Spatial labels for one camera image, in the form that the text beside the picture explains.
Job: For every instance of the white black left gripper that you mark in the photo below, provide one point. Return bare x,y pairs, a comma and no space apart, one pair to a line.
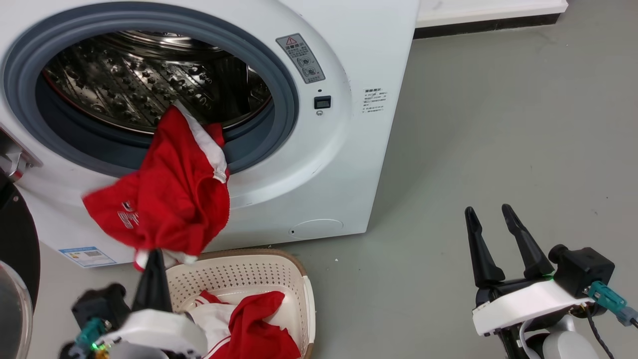
159,331

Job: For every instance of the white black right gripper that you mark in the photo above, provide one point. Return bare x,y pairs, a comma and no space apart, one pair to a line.
523,301

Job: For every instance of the red shirt with white print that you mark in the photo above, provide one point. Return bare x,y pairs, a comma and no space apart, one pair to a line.
169,189

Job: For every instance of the red and white garment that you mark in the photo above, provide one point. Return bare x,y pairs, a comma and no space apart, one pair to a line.
259,324

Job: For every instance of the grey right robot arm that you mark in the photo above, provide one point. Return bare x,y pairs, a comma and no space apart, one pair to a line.
563,346

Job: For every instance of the cream perforated laundry basket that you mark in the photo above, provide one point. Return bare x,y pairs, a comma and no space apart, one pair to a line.
249,274

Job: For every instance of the washing machine glass door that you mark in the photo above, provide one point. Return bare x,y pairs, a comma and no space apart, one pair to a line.
17,234

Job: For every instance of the stainless steel washing machine drum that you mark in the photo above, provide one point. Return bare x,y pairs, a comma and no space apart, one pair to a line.
124,80

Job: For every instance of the blue energy label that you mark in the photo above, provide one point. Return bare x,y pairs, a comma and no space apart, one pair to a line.
87,256

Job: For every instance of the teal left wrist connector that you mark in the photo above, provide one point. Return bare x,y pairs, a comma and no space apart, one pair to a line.
89,333

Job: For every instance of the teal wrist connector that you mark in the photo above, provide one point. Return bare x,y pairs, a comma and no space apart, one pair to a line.
610,300
89,333

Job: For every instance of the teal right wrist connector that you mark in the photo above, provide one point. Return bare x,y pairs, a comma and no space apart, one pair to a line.
610,300

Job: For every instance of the round white filter cover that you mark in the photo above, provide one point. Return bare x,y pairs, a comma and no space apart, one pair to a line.
316,229

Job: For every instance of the metal door hinge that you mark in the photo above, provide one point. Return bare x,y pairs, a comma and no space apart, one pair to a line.
15,157

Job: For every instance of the white front-load washing machine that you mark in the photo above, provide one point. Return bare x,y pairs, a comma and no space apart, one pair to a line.
329,174

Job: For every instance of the white text sticker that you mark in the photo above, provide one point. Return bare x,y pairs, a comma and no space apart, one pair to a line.
375,100

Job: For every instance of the black skirting strip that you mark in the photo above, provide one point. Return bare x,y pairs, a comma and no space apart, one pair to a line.
488,26

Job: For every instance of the grey rubber door gasket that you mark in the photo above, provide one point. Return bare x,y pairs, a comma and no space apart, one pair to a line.
284,99

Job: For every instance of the black door latch slot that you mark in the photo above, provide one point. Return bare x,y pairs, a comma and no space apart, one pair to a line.
322,102

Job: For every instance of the grey warning sticker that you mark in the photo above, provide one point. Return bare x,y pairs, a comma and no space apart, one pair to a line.
301,58

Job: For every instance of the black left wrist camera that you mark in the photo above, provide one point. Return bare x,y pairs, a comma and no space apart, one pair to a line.
99,304

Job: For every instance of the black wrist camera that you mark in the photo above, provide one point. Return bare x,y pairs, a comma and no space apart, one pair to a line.
99,304
583,269

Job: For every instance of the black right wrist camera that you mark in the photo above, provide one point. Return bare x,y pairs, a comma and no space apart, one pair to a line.
583,269

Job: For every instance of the white wall ledge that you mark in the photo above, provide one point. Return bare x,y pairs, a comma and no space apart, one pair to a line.
488,7

